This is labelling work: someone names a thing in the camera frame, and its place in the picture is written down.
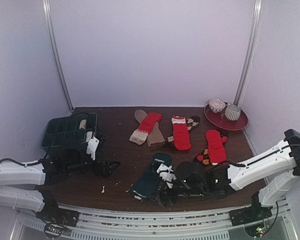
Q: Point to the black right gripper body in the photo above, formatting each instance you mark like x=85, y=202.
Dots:
x=165, y=191

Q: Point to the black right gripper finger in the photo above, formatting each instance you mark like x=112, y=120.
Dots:
x=158, y=199
x=170, y=197

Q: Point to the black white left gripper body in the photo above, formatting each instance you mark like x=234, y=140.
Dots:
x=97, y=165

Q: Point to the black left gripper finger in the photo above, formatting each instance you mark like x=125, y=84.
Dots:
x=109, y=167
x=99, y=168

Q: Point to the cream brown striped sock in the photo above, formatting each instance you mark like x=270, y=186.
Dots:
x=89, y=136

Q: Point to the dark teal sock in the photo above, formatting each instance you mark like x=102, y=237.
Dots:
x=148, y=183

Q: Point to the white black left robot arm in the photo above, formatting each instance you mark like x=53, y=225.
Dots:
x=70, y=158

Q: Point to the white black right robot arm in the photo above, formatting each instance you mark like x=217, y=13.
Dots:
x=284, y=157

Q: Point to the orange brown argyle sock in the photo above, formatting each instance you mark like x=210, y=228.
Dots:
x=203, y=156

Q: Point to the rolled beige sock in tray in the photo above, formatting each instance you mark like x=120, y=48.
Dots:
x=82, y=124

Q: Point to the green compartment organizer tray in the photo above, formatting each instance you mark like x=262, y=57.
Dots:
x=63, y=129

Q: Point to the red sock right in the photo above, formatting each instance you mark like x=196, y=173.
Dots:
x=216, y=146

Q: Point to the red sock middle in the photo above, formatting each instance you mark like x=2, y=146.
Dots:
x=181, y=137

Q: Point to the red cream sock left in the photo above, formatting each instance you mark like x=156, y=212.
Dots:
x=139, y=136

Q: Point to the tan beige sock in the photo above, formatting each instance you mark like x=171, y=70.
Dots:
x=155, y=139

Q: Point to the patterned small bowl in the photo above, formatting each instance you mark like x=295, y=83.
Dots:
x=216, y=105

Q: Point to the striped grey cup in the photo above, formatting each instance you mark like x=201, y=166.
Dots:
x=232, y=112

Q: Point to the aluminium front rail frame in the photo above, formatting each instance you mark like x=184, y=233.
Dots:
x=215, y=224

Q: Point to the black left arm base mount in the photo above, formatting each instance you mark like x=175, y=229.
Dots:
x=59, y=216

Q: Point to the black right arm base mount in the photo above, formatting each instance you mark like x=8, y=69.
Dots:
x=249, y=214

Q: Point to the left aluminium corner post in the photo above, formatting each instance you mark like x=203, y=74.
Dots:
x=56, y=57

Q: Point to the aluminium corner post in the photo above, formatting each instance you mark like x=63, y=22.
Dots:
x=56, y=57
x=251, y=47

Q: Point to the right aluminium corner post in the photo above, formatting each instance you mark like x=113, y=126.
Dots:
x=251, y=47

